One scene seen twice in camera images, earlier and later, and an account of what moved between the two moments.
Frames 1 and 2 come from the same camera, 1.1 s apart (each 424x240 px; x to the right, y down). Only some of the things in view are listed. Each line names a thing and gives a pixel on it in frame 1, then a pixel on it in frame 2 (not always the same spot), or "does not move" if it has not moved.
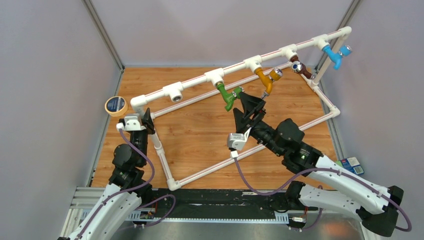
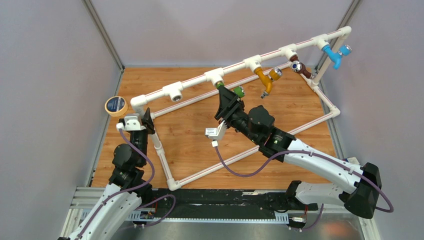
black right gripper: x=253 y=105 to x=225 y=110
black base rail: x=209 y=204 does not move
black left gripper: x=147 y=121 does not move
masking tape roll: x=116 y=106 does not move
